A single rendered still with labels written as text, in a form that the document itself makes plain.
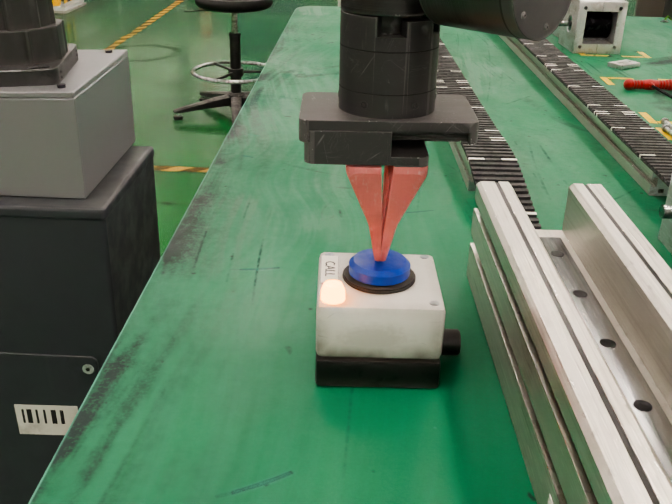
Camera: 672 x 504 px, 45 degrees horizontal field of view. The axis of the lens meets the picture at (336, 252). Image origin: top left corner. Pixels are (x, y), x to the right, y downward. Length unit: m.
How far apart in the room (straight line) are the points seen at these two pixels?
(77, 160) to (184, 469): 0.43
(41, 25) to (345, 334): 0.49
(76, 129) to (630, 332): 0.53
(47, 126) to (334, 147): 0.42
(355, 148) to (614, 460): 0.22
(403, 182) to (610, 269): 0.16
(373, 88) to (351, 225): 0.31
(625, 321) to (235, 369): 0.25
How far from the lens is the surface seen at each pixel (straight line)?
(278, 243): 0.72
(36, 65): 0.85
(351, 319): 0.50
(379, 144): 0.46
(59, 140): 0.82
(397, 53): 0.45
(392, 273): 0.51
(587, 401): 0.39
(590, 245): 0.60
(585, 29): 1.63
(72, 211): 0.82
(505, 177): 0.82
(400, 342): 0.51
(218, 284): 0.65
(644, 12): 5.30
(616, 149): 1.01
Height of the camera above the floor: 1.08
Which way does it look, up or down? 26 degrees down
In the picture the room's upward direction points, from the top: 2 degrees clockwise
